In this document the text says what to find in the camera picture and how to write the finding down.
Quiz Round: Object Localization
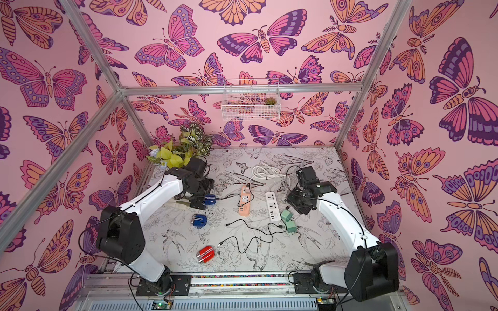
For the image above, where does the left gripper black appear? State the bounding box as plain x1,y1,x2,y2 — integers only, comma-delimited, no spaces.
188,178,216,210

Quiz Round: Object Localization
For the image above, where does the green charger adapter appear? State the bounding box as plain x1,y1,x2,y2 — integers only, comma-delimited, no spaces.
280,210,293,222
285,220,298,234

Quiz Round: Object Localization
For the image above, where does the black USB cable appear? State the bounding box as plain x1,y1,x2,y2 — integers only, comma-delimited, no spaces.
217,218,288,255
215,182,255,207

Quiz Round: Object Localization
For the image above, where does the orange power strip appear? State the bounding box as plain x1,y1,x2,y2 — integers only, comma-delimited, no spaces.
238,194,252,217

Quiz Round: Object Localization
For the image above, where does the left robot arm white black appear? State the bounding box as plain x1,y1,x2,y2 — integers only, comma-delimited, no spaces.
96,158,214,296

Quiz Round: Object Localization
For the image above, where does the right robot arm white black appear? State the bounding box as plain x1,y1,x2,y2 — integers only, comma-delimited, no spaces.
286,167,399,302

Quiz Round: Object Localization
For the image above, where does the white power strip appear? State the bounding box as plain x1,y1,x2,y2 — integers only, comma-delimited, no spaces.
265,192,281,222

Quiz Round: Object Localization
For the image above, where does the amber glass vase with plants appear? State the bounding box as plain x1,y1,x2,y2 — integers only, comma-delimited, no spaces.
146,124,213,169

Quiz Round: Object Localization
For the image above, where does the small green succulent plant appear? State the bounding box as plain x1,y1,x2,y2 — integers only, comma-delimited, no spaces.
264,97,278,106

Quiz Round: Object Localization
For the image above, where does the white wire wall basket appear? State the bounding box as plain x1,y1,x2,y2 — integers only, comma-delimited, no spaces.
219,78,281,122

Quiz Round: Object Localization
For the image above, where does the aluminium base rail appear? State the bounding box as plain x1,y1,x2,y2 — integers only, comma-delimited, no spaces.
72,272,410,310

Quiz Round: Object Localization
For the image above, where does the aluminium cage frame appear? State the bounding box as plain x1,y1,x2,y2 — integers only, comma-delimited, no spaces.
1,1,412,250

